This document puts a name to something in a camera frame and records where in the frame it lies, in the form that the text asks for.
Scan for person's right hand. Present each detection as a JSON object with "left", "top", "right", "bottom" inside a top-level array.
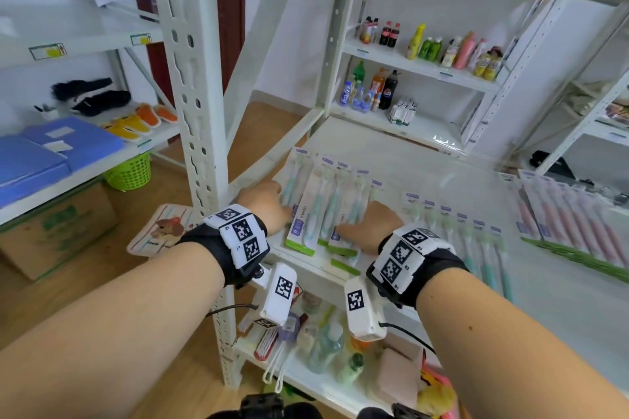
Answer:
[{"left": 335, "top": 201, "right": 405, "bottom": 255}]

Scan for person's left hand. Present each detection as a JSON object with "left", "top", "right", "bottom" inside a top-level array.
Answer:
[{"left": 235, "top": 180, "right": 294, "bottom": 238}]

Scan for row of green toothbrush packets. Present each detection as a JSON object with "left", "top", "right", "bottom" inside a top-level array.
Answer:
[{"left": 280, "top": 146, "right": 384, "bottom": 277}]

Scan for white metal shelf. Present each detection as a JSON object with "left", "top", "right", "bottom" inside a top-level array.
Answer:
[{"left": 147, "top": 0, "right": 629, "bottom": 419}]

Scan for line of pink toothbrush packets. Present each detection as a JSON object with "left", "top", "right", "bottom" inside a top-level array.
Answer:
[{"left": 514, "top": 169, "right": 629, "bottom": 285}]

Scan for person's right forearm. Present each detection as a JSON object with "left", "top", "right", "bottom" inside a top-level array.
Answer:
[{"left": 416, "top": 266, "right": 629, "bottom": 419}]

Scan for person's left forearm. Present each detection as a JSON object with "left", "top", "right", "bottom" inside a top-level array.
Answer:
[{"left": 0, "top": 242, "right": 227, "bottom": 419}]

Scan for cartoon print bag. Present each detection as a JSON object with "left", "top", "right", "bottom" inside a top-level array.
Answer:
[{"left": 126, "top": 203, "right": 197, "bottom": 257}]

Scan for cluster of small white cartons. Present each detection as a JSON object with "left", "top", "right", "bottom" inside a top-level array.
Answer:
[{"left": 388, "top": 98, "right": 419, "bottom": 126}]

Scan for clear plastic bottle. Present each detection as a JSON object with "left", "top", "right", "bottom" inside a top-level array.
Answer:
[{"left": 307, "top": 320, "right": 345, "bottom": 375}]

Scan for green plastic basket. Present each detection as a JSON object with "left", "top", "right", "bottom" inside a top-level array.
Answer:
[{"left": 103, "top": 152, "right": 152, "bottom": 192}]

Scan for cluster of water and soda bottles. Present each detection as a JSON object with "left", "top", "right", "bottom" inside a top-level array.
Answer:
[{"left": 339, "top": 60, "right": 400, "bottom": 114}]

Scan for small green bottle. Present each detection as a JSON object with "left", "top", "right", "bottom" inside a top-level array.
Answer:
[{"left": 336, "top": 352, "right": 366, "bottom": 385}]

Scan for yellow and orange shoes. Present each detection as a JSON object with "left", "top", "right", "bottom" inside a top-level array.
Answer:
[{"left": 100, "top": 103, "right": 179, "bottom": 142}]

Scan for stack of pink cloths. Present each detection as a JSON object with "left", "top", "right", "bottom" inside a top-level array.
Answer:
[{"left": 373, "top": 344, "right": 423, "bottom": 407}]

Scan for pink plastic scraper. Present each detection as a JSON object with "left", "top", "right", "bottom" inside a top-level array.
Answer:
[{"left": 420, "top": 364, "right": 461, "bottom": 419}]

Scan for yellow plastic bottle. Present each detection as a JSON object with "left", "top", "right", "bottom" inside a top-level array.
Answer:
[{"left": 417, "top": 374, "right": 458, "bottom": 417}]

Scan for row of colourful bottles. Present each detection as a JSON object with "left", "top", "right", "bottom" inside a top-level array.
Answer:
[{"left": 358, "top": 16, "right": 505, "bottom": 82}]

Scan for red-brown wooden door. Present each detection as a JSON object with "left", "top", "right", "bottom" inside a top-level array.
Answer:
[{"left": 125, "top": 0, "right": 246, "bottom": 105}]

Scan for black pouch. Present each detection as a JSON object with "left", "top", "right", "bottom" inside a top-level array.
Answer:
[{"left": 530, "top": 151, "right": 576, "bottom": 177}]

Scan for black shoes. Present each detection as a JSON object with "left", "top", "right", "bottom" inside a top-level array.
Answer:
[{"left": 51, "top": 77, "right": 132, "bottom": 118}]

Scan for green printed cardboard box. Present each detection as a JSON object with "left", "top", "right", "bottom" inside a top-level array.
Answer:
[{"left": 0, "top": 183, "right": 119, "bottom": 282}]

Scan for stack of blue folders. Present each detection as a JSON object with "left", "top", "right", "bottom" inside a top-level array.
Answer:
[{"left": 0, "top": 117, "right": 126, "bottom": 208}]

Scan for white stationery rack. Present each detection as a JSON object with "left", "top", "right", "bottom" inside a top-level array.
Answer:
[{"left": 0, "top": 0, "right": 185, "bottom": 228}]

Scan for white snack shelving unit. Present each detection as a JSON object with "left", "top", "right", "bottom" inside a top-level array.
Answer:
[{"left": 533, "top": 75, "right": 629, "bottom": 189}]

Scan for black left wrist strap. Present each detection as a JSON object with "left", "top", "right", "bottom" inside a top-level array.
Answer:
[{"left": 179, "top": 204, "right": 271, "bottom": 289}]

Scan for black wrist strap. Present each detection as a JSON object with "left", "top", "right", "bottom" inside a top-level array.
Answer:
[
  {"left": 179, "top": 204, "right": 271, "bottom": 289},
  {"left": 366, "top": 223, "right": 470, "bottom": 309}
]

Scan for black right wrist strap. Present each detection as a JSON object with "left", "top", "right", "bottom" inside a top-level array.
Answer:
[{"left": 366, "top": 223, "right": 470, "bottom": 309}]

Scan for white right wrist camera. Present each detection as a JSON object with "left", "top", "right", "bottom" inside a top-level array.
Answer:
[{"left": 343, "top": 276, "right": 388, "bottom": 342}]

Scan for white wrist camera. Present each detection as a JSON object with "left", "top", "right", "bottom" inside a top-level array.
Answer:
[
  {"left": 343, "top": 276, "right": 388, "bottom": 342},
  {"left": 253, "top": 262, "right": 298, "bottom": 329}
]

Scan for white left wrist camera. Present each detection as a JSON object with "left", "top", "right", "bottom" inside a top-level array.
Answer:
[{"left": 253, "top": 262, "right": 298, "bottom": 329}]

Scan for black left camera cable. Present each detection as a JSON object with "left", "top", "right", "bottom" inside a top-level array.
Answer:
[{"left": 205, "top": 303, "right": 259, "bottom": 319}]

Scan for black camera cable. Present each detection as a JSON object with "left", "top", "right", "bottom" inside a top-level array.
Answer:
[
  {"left": 205, "top": 303, "right": 259, "bottom": 319},
  {"left": 378, "top": 321, "right": 437, "bottom": 355}
]

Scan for black right camera cable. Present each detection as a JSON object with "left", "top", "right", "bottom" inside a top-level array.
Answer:
[{"left": 378, "top": 321, "right": 437, "bottom": 355}]

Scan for red handled brush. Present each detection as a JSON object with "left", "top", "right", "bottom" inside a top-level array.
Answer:
[{"left": 253, "top": 325, "right": 281, "bottom": 362}]

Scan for white cord loop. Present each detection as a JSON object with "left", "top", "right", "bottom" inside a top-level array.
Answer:
[{"left": 263, "top": 340, "right": 295, "bottom": 394}]

